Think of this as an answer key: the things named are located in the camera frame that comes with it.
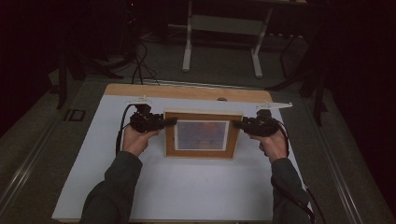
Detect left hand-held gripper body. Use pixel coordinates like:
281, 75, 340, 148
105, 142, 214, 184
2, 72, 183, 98
127, 96, 165, 134

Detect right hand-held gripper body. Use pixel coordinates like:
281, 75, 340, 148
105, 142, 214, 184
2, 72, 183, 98
247, 102, 293, 138

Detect wooden picture frame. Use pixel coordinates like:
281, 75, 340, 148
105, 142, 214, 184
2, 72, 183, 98
163, 108, 245, 161

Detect person's left hand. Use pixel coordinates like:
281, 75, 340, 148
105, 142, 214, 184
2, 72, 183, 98
121, 125, 162, 158

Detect person's right hand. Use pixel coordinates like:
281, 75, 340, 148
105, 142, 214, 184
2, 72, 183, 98
250, 130, 289, 164

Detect black metal stand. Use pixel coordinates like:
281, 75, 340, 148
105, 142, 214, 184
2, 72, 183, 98
55, 46, 124, 110
264, 31, 330, 127

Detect white paper sheet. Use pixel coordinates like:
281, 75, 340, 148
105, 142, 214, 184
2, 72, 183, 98
50, 94, 316, 222

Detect black floor box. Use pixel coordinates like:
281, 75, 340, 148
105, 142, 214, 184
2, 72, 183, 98
64, 108, 87, 122

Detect left hand-held gripper cable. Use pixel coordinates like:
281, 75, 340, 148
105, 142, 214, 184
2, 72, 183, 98
115, 104, 138, 157

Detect metal floor rail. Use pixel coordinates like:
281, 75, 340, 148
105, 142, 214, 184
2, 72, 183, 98
0, 118, 60, 213
303, 96, 363, 224
141, 78, 265, 91

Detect black floor cables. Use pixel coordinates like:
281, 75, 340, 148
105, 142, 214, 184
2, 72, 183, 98
130, 36, 162, 87

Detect white metal desk frame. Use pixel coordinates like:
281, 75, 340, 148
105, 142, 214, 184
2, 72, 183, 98
167, 0, 307, 79

